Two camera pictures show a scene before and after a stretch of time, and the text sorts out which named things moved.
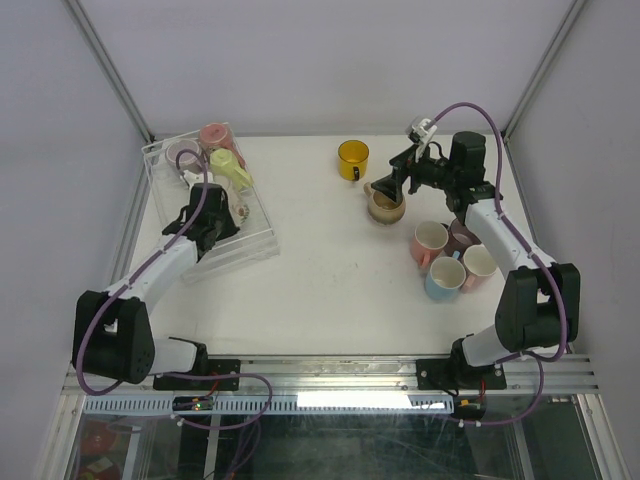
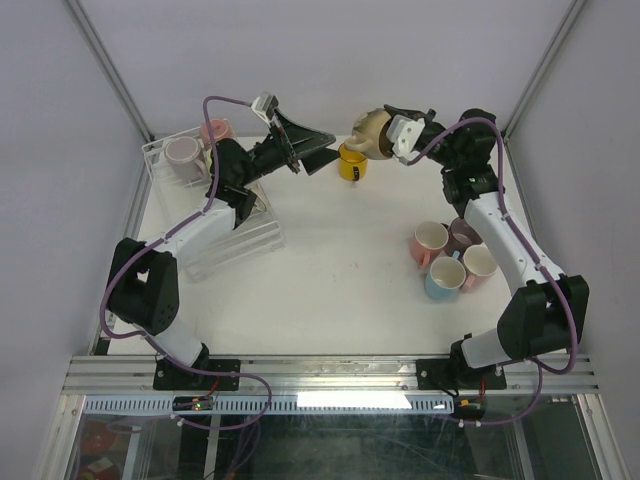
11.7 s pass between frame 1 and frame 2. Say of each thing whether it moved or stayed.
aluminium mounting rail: stayed
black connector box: stayed
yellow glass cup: stayed
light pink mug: stayed
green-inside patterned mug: moved
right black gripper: moved
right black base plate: stayed
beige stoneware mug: moved
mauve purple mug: stayed
